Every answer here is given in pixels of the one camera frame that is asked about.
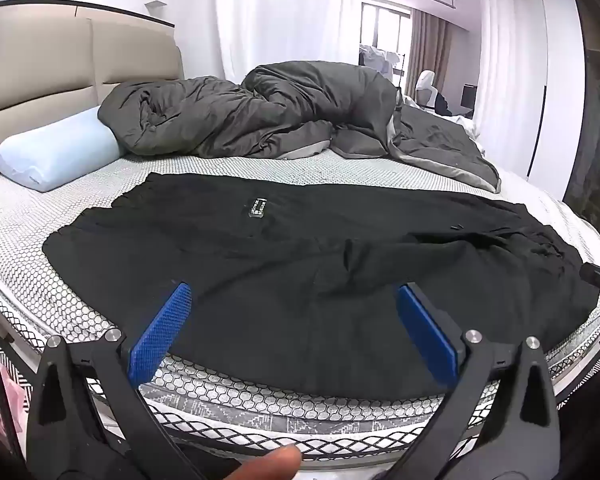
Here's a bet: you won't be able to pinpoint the window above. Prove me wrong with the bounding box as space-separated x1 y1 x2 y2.
362 2 413 66

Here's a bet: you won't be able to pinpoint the white cloth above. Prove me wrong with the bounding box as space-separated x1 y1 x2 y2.
447 112 482 142

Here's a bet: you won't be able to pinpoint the white office chair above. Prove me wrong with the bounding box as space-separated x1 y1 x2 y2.
414 70 442 111

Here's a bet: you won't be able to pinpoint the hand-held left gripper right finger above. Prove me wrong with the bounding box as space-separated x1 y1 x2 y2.
385 282 561 480

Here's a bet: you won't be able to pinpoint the rack with white clothes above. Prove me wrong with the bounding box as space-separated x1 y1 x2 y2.
359 44 407 81

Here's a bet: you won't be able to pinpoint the black pants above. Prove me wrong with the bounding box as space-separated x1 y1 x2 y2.
41 171 600 401

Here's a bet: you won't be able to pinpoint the white sheer curtain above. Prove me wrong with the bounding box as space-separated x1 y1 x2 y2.
215 0 363 86
477 0 538 156

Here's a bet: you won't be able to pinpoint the dark grey duvet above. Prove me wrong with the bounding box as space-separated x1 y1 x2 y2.
97 60 503 193

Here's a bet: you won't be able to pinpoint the dark glass wardrobe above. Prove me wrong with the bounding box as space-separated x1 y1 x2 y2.
564 0 600 233

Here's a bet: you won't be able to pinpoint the light blue pillow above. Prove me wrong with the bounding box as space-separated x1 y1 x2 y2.
0 107 128 193

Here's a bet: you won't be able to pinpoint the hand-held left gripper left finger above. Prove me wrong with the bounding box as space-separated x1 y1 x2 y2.
27 280 206 480

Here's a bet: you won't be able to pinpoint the beige padded headboard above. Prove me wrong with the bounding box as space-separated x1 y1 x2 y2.
0 7 186 183

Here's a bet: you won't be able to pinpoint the brown curtain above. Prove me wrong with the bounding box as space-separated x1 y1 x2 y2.
410 7 453 88

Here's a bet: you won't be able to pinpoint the person's left hand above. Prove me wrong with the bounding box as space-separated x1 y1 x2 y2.
225 445 302 480

